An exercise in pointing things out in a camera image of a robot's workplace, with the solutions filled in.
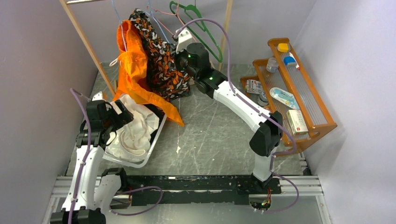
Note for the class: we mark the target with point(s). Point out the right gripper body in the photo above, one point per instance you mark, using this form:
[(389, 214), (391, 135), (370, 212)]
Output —
[(181, 62)]

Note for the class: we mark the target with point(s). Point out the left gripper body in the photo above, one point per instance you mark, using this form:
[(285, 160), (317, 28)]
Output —
[(114, 121)]

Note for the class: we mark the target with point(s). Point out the patterned dark shorts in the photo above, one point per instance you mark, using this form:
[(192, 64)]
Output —
[(163, 78)]

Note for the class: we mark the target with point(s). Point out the white shorts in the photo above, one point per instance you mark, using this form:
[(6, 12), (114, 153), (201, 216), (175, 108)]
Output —
[(131, 143)]

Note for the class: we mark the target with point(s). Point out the white plastic basket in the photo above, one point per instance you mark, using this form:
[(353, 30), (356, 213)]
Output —
[(154, 138)]

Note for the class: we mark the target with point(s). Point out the green plastic hanger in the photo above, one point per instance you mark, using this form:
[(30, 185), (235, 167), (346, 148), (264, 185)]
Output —
[(200, 29)]

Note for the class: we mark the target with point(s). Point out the pink hanger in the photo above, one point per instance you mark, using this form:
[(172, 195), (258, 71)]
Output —
[(171, 20)]

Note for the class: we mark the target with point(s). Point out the blue wire hanger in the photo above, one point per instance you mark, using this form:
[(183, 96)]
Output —
[(120, 24), (159, 24)]

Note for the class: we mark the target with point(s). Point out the orange wooden shelf rack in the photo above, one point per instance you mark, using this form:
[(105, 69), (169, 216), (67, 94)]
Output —
[(297, 82)]

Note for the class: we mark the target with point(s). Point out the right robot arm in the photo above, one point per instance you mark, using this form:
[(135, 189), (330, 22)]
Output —
[(193, 58)]

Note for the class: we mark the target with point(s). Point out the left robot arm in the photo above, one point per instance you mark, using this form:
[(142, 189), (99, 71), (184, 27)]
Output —
[(85, 202)]

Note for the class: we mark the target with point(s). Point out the orange shorts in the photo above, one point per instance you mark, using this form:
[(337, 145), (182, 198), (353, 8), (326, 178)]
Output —
[(133, 73)]

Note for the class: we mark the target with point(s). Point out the snack packet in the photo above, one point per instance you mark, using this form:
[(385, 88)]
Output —
[(253, 86)]

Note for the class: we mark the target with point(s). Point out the small plastic bottle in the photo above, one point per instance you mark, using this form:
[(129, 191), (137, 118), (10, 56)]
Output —
[(272, 65)]

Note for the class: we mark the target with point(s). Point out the yellow sponge block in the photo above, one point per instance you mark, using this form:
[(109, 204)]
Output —
[(283, 47)]

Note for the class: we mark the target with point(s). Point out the wooden clothes rack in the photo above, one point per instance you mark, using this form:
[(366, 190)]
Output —
[(66, 6)]

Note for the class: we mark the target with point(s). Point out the blue eraser block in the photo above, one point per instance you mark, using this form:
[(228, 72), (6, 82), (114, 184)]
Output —
[(288, 61)]

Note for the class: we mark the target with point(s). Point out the red white marker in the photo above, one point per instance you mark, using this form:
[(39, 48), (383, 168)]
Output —
[(296, 63)]

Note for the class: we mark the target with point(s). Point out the white red box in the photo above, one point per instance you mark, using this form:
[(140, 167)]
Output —
[(297, 122)]

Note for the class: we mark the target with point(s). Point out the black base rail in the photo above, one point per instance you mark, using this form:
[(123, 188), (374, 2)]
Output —
[(141, 190)]

